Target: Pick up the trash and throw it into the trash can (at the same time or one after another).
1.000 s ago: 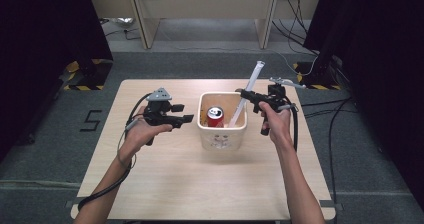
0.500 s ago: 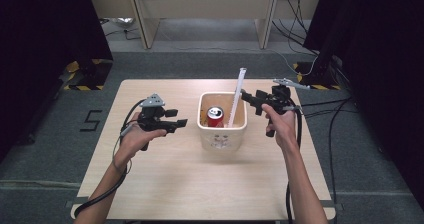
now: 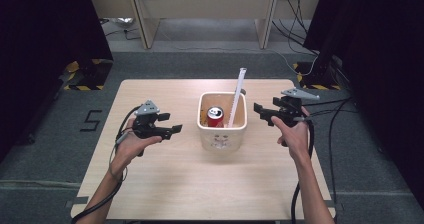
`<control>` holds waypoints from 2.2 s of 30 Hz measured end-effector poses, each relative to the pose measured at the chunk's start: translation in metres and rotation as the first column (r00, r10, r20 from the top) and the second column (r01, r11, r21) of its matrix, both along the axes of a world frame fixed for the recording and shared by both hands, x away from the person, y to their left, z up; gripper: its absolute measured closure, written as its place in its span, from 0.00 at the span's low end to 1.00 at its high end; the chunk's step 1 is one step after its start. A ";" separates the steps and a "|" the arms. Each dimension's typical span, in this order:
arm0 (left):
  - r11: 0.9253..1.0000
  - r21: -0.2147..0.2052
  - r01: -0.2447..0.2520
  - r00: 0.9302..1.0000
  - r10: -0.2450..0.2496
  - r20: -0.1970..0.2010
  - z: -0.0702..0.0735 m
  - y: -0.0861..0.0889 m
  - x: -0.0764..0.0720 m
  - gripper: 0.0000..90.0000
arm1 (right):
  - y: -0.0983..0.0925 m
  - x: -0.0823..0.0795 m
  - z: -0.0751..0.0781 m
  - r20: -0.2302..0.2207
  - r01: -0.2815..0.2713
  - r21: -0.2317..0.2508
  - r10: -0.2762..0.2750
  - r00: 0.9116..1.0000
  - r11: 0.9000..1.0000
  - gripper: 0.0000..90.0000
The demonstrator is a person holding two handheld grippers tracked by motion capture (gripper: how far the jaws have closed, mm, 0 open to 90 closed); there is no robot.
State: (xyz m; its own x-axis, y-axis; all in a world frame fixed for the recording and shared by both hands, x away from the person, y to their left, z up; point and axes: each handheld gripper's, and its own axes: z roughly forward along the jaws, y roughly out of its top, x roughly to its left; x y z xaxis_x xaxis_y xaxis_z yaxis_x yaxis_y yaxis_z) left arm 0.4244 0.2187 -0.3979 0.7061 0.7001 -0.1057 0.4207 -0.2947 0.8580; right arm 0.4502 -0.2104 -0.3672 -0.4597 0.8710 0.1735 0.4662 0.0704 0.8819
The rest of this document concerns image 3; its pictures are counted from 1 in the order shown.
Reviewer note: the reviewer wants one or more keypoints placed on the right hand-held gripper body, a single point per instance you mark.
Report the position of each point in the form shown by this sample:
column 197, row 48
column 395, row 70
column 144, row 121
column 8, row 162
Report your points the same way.
column 290, row 109

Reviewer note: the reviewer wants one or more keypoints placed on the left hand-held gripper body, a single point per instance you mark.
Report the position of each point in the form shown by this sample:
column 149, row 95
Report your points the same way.
column 145, row 122

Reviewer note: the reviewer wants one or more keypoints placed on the long white paper sleeve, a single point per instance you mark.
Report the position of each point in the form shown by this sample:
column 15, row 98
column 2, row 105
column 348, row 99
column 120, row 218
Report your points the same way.
column 237, row 94

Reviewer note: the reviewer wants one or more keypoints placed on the red soda can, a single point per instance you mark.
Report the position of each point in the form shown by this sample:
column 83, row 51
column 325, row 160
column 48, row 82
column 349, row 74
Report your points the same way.
column 215, row 116

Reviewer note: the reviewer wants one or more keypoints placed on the cream square bin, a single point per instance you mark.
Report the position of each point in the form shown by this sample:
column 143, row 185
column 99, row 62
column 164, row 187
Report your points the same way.
column 222, row 137

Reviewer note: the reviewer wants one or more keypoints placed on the person's left hand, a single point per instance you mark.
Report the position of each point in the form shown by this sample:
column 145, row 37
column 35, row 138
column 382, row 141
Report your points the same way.
column 131, row 149

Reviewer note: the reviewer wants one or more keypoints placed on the person's right hand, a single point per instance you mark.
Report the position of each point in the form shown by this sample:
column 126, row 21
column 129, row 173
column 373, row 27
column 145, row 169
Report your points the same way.
column 295, row 140

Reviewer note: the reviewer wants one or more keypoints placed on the small brown round object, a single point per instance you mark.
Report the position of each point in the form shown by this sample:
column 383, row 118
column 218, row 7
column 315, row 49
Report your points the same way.
column 243, row 92

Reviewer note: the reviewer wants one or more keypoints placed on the yellow black striped stand base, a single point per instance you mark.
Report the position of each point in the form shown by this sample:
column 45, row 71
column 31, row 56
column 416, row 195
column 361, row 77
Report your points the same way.
column 316, row 79
column 87, row 75

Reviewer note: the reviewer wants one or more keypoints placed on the dark curtain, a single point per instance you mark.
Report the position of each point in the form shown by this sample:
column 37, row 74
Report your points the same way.
column 43, row 50
column 383, row 67

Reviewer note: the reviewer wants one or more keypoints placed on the grey tape strip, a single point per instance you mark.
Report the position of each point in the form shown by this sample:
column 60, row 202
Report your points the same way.
column 79, row 201
column 330, row 204

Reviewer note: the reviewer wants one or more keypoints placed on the crumpled silver foil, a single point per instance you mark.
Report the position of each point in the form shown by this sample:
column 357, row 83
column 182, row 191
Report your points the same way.
column 123, row 21

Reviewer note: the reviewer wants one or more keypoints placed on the beige wooden desk frame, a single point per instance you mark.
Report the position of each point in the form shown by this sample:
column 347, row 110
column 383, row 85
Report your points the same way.
column 203, row 4

